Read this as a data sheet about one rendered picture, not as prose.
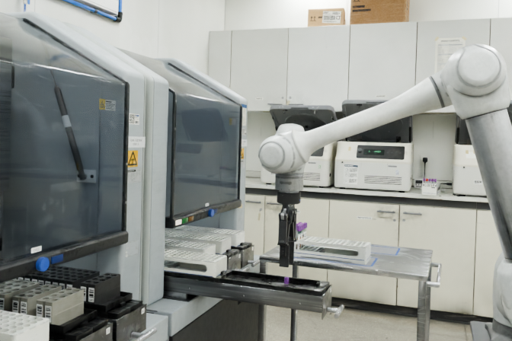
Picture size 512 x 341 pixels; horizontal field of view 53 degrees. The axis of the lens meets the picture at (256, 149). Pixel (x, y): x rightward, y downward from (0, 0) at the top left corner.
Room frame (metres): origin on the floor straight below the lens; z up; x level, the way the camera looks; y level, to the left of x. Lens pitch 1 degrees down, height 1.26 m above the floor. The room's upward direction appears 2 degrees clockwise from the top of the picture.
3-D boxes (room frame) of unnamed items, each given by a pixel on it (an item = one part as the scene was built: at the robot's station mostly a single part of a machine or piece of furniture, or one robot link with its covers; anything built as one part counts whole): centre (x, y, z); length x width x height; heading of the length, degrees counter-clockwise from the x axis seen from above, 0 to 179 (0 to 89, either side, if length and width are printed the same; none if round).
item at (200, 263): (1.70, 0.24, 0.83); 0.30 x 0.10 x 0.06; 71
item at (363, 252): (1.92, -0.29, 0.85); 0.30 x 0.10 x 0.06; 68
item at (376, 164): (4.04, -0.95, 1.24); 0.62 x 0.56 x 0.69; 161
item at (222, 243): (2.03, 0.24, 0.83); 0.30 x 0.10 x 0.06; 71
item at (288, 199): (1.61, -0.11, 1.05); 0.08 x 0.07 x 0.09; 161
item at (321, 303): (1.64, 0.07, 0.78); 0.73 x 0.14 x 0.09; 71
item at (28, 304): (1.21, 0.50, 0.85); 0.12 x 0.02 x 0.06; 160
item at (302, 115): (4.23, -0.40, 1.22); 0.62 x 0.56 x 0.64; 159
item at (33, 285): (1.23, 0.56, 0.85); 0.12 x 0.02 x 0.06; 161
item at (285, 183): (1.61, -0.11, 1.12); 0.09 x 0.09 x 0.06
